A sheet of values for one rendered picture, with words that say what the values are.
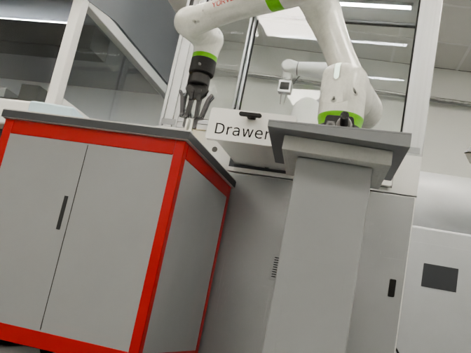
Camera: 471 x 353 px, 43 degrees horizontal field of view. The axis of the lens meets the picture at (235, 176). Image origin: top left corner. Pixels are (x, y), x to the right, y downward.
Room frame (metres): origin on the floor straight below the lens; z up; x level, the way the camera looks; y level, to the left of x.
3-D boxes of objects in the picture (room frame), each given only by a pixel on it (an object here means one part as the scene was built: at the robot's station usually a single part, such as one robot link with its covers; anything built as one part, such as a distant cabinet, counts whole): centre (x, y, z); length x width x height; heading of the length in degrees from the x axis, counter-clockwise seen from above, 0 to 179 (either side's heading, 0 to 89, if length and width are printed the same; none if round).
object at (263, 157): (2.07, -0.07, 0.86); 0.40 x 0.26 x 0.06; 164
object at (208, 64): (2.05, 0.19, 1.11); 0.12 x 0.09 x 0.06; 170
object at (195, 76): (2.05, 0.20, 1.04); 0.08 x 0.07 x 0.09; 80
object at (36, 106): (1.84, 0.60, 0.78); 0.15 x 0.10 x 0.04; 81
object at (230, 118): (1.87, -0.02, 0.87); 0.29 x 0.02 x 0.11; 74
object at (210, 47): (2.04, 0.20, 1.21); 0.13 x 0.11 x 0.14; 148
